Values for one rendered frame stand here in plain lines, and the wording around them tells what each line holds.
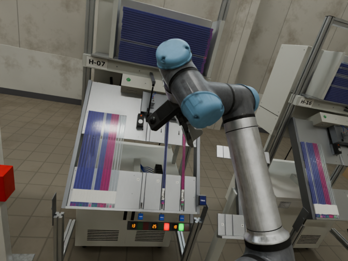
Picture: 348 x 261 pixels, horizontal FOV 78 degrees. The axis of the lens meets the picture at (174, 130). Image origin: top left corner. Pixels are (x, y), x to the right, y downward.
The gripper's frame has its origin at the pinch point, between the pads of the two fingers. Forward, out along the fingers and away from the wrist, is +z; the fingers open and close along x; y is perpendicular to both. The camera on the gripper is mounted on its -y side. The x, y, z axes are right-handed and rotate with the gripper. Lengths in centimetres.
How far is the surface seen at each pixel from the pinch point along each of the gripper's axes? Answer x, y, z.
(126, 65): 67, -8, 23
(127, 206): -3, -38, 45
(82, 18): 363, -43, 153
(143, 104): 43, -8, 34
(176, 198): -8, -13, 54
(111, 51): 70, -12, 13
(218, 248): -41, -3, 96
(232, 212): -26, 13, 74
